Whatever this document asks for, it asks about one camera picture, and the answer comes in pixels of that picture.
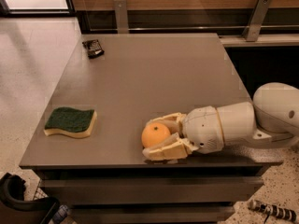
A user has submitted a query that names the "white rounded gripper body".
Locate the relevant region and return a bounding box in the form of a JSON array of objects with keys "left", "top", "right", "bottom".
[{"left": 182, "top": 106, "right": 224, "bottom": 154}]

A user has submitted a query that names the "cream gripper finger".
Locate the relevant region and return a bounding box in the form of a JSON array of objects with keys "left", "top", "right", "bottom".
[
  {"left": 147, "top": 112, "right": 186, "bottom": 134},
  {"left": 142, "top": 133, "right": 198, "bottom": 161}
]

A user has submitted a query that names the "orange fruit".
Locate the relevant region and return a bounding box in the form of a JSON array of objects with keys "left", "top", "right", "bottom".
[{"left": 141, "top": 122, "right": 171, "bottom": 147}]

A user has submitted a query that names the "black curved robot base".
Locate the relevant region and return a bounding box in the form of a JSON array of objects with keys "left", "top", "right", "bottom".
[{"left": 0, "top": 173, "right": 60, "bottom": 224}]

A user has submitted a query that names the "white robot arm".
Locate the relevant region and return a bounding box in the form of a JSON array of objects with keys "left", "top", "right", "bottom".
[{"left": 143, "top": 82, "right": 299, "bottom": 161}]

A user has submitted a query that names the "dark rxbar chocolate wrapper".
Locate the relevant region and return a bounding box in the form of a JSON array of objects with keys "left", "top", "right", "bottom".
[{"left": 82, "top": 39, "right": 105, "bottom": 59}]

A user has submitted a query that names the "grey cabinet with drawers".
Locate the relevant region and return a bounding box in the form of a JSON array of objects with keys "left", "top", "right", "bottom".
[{"left": 21, "top": 34, "right": 281, "bottom": 224}]

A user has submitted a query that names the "grey side shelf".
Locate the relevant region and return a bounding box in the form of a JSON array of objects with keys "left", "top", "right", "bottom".
[{"left": 220, "top": 34, "right": 299, "bottom": 48}]

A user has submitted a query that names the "green and yellow sponge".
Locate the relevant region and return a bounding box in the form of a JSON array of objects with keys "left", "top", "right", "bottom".
[{"left": 44, "top": 107, "right": 97, "bottom": 139}]

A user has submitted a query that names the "black white striped cylinder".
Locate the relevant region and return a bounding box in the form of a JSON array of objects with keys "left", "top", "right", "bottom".
[{"left": 248, "top": 200, "right": 299, "bottom": 224}]

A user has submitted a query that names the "right metal wall bracket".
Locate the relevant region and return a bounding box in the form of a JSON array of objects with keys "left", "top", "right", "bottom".
[{"left": 242, "top": 0, "right": 272, "bottom": 42}]

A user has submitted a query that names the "metal wall bracket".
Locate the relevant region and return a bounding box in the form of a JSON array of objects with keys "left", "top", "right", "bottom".
[
  {"left": 242, "top": 0, "right": 272, "bottom": 42},
  {"left": 113, "top": 0, "right": 129, "bottom": 34}
]

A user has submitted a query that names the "left metal wall bracket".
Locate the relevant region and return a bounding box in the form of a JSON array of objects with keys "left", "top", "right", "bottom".
[{"left": 113, "top": 0, "right": 129, "bottom": 34}]

